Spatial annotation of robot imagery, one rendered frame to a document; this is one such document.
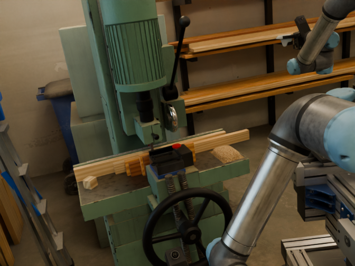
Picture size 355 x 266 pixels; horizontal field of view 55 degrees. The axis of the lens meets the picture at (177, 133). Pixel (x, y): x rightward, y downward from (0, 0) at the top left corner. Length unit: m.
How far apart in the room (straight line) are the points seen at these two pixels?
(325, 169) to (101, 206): 0.90
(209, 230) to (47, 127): 2.55
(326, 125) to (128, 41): 0.67
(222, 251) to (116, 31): 0.71
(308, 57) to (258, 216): 0.95
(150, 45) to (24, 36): 2.43
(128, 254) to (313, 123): 0.81
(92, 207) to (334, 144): 0.76
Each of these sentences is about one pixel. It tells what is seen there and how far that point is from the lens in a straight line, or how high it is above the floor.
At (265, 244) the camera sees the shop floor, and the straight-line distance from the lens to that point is 2.29.
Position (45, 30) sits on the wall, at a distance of 3.44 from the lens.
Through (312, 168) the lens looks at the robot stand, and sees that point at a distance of 1.51.
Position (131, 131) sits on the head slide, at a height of 1.02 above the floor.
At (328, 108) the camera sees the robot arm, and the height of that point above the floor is 1.23.
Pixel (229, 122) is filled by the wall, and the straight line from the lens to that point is 3.95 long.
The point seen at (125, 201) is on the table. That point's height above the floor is 0.87.
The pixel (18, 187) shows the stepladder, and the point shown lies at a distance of 1.90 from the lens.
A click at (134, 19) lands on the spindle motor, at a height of 1.42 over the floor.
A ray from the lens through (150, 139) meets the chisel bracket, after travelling 1.21.
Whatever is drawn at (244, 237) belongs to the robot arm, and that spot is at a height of 0.94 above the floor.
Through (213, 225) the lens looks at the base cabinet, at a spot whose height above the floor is 0.67.
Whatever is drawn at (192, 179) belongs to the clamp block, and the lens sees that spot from 1.07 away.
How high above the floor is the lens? 1.44
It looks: 20 degrees down
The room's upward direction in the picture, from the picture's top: 8 degrees counter-clockwise
